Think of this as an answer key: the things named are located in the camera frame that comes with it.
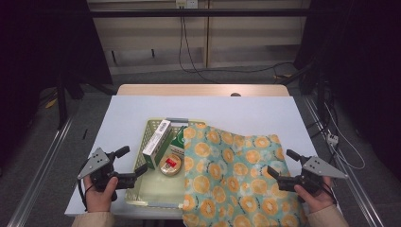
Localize round tin with red label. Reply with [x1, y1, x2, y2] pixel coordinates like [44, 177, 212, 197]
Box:
[159, 153, 183, 178]

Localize orange slice print cloth bag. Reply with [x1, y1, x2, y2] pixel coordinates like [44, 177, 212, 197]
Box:
[182, 122, 308, 227]

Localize white power strip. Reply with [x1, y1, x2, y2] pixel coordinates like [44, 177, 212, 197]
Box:
[326, 132, 340, 147]

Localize orange slice print cloth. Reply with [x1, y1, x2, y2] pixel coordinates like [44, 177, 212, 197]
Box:
[64, 95, 320, 220]

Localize dark curtain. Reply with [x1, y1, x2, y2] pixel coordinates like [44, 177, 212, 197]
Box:
[0, 0, 113, 165]
[294, 0, 401, 181]

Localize black horizontal bar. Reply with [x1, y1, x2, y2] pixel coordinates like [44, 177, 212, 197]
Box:
[89, 9, 311, 18]

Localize white wall socket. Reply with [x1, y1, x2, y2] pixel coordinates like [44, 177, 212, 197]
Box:
[175, 0, 199, 9]

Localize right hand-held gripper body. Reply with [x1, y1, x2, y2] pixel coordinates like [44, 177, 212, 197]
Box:
[277, 155, 349, 194]

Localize long white and green box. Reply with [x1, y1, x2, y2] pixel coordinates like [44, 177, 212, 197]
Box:
[142, 119, 174, 170]

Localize light green plastic basket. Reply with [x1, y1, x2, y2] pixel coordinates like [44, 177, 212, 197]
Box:
[125, 117, 207, 209]

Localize person's right hand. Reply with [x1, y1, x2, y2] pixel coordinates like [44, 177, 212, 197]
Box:
[293, 177, 336, 214]

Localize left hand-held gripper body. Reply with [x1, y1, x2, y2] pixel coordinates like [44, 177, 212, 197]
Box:
[77, 147, 137, 201]

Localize white cable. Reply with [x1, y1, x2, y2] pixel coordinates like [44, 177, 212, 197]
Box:
[324, 102, 367, 171]

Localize person's left hand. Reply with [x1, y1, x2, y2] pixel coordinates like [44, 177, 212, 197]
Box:
[84, 176, 119, 213]

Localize green carton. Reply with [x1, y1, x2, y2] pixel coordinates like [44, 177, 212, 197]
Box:
[168, 125, 188, 157]

